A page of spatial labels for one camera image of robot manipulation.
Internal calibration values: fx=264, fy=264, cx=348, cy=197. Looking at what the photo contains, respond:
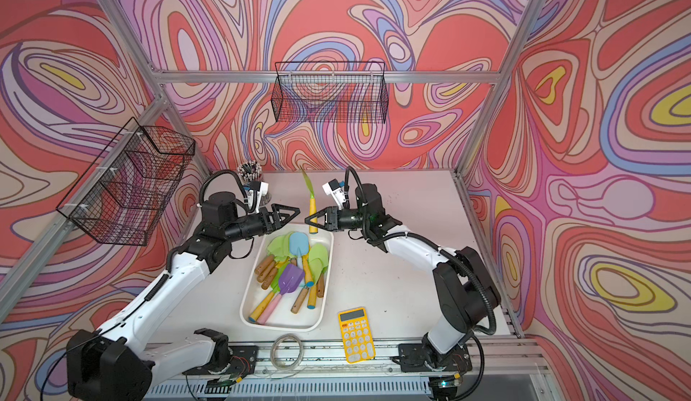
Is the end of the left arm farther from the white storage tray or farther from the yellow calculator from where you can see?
the yellow calculator

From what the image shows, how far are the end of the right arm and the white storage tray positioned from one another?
0.07 m

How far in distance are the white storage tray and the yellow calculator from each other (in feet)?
0.30

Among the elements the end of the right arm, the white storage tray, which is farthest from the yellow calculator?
the end of the right arm

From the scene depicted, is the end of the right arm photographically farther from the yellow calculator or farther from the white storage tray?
the yellow calculator

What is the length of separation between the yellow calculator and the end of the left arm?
37 cm

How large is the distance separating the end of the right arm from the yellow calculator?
0.29 metres

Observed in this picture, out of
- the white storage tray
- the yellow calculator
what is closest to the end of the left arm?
the white storage tray

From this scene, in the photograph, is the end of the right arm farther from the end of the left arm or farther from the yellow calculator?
the yellow calculator

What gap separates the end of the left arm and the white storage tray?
4.5 inches

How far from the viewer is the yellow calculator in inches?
29.6

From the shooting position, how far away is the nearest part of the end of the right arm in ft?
2.10

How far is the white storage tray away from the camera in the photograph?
2.62ft

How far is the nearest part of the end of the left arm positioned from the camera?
0.59 meters
